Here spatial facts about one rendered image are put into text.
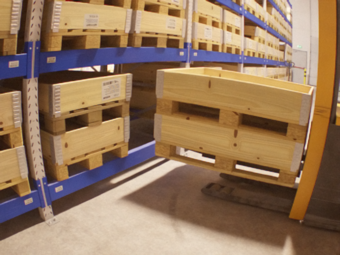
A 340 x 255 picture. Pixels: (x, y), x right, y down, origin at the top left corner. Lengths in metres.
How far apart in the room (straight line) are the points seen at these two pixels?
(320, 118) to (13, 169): 2.04
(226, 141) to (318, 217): 1.01
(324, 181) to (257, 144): 0.62
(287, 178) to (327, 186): 0.35
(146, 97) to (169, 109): 1.41
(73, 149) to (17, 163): 0.52
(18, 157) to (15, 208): 0.36
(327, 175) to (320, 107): 0.49
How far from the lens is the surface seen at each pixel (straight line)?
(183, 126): 2.16
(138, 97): 3.67
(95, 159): 2.16
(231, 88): 1.95
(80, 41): 1.97
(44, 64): 1.73
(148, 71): 3.55
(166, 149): 2.29
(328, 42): 1.88
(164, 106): 2.22
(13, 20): 1.62
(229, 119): 1.99
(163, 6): 2.66
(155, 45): 2.58
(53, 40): 1.74
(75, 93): 1.91
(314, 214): 2.10
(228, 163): 2.08
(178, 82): 2.13
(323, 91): 1.88
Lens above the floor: 1.18
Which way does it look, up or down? 14 degrees down
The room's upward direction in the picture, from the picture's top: 3 degrees clockwise
